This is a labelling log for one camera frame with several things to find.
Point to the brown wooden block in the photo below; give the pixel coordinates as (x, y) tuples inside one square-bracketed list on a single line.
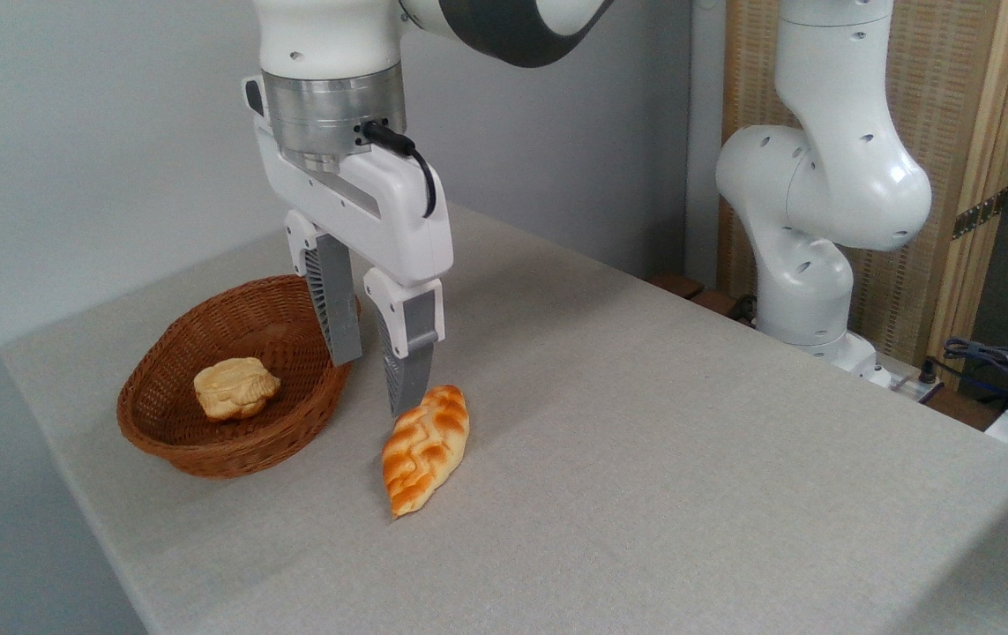
[(720, 304), (675, 284)]

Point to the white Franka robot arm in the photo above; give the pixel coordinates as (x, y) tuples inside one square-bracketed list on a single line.
[(821, 176)]

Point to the round pale bread roll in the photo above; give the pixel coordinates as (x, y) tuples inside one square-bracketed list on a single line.
[(235, 388)]

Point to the wood framed woven screen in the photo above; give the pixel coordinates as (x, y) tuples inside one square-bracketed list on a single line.
[(953, 106)]

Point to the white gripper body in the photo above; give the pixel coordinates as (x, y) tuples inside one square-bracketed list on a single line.
[(398, 225)]

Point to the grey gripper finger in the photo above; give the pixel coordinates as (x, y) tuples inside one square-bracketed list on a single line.
[(411, 353), (336, 300)]

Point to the metal screen hinge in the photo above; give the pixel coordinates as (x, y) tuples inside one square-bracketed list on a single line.
[(978, 214)]

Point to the brown wicker basket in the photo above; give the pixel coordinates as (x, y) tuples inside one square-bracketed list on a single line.
[(230, 450)]

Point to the braided golden bread loaf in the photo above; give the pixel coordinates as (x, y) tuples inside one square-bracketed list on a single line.
[(424, 450)]

